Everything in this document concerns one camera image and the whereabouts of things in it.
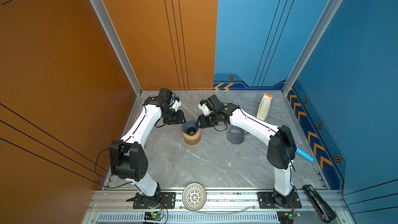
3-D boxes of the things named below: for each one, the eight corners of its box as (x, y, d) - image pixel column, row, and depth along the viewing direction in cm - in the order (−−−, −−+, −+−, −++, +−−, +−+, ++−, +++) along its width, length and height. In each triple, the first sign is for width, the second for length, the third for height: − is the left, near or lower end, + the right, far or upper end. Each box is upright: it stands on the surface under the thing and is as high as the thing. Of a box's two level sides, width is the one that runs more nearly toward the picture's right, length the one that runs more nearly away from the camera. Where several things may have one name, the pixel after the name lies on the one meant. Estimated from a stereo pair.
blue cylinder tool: (294, 151, 92) (296, 148, 89) (295, 149, 93) (297, 146, 90) (311, 162, 87) (314, 160, 85) (312, 160, 88) (315, 158, 86)
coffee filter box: (255, 117, 107) (260, 107, 98) (259, 103, 115) (264, 92, 106) (264, 120, 105) (270, 110, 96) (268, 106, 114) (273, 95, 105)
